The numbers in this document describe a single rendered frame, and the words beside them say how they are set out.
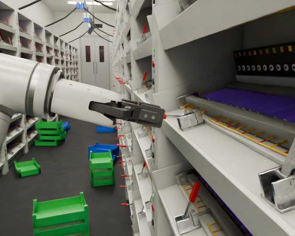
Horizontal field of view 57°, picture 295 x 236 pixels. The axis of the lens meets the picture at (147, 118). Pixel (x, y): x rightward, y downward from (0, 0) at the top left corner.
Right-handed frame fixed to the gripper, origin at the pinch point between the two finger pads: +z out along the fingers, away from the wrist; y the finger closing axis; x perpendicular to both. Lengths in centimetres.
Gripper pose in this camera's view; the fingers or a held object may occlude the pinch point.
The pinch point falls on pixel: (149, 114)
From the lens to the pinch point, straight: 45.7
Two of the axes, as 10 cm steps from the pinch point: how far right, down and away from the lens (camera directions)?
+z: 9.6, 2.1, 1.7
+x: 2.3, -9.6, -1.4
